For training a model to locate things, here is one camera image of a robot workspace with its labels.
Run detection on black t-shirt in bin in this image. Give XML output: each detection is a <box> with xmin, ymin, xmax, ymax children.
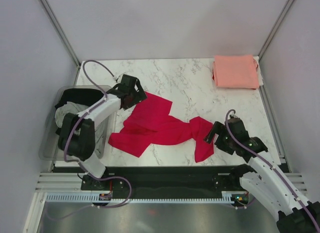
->
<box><xmin>54</xmin><ymin>88</ymin><xmax>104</xmax><ymax>110</ymax></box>

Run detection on folded white t-shirt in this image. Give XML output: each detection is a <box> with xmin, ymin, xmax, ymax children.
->
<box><xmin>253</xmin><ymin>56</ymin><xmax>264</xmax><ymax>87</ymax></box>

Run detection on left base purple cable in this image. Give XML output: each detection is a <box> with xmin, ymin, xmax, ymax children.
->
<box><xmin>44</xmin><ymin>175</ymin><xmax>133</xmax><ymax>221</ymax></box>

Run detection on aluminium frame post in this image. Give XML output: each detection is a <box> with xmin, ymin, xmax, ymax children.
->
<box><xmin>258</xmin><ymin>0</ymin><xmax>296</xmax><ymax>60</ymax></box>
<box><xmin>38</xmin><ymin>0</ymin><xmax>81</xmax><ymax>69</ymax></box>

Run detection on grey t-shirt in bin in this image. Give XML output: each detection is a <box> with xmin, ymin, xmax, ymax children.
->
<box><xmin>54</xmin><ymin>101</ymin><xmax>107</xmax><ymax>158</ymax></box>

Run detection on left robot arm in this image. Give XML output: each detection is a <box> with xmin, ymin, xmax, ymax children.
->
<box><xmin>57</xmin><ymin>74</ymin><xmax>147</xmax><ymax>190</ymax></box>

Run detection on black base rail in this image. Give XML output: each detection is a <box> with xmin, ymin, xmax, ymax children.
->
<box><xmin>53</xmin><ymin>164</ymin><xmax>261</xmax><ymax>200</ymax></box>

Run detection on white slotted cable duct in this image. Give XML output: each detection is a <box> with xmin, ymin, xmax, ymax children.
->
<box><xmin>45</xmin><ymin>191</ymin><xmax>249</xmax><ymax>204</ymax></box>

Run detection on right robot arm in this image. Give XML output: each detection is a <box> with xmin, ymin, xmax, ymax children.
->
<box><xmin>204</xmin><ymin>116</ymin><xmax>320</xmax><ymax>233</ymax></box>

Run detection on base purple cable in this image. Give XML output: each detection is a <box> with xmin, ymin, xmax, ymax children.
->
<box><xmin>44</xmin><ymin>175</ymin><xmax>133</xmax><ymax>221</ymax></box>
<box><xmin>232</xmin><ymin>196</ymin><xmax>256</xmax><ymax>210</ymax></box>

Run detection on left aluminium frame post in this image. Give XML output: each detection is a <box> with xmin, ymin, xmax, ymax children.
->
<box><xmin>38</xmin><ymin>0</ymin><xmax>81</xmax><ymax>69</ymax></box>

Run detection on right aluminium frame post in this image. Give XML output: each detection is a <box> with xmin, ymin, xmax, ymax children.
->
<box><xmin>258</xmin><ymin>0</ymin><xmax>296</xmax><ymax>60</ymax></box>

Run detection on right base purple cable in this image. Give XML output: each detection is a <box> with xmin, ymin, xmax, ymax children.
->
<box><xmin>232</xmin><ymin>196</ymin><xmax>256</xmax><ymax>210</ymax></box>

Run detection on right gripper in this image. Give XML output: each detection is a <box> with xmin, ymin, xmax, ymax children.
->
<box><xmin>202</xmin><ymin>121</ymin><xmax>236</xmax><ymax>155</ymax></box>

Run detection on grey plastic bin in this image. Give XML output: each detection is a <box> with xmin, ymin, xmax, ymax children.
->
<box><xmin>39</xmin><ymin>85</ymin><xmax>109</xmax><ymax>161</ymax></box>

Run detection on folded salmon pink t-shirt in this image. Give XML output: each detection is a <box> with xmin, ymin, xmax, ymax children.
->
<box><xmin>213</xmin><ymin>55</ymin><xmax>260</xmax><ymax>90</ymax></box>

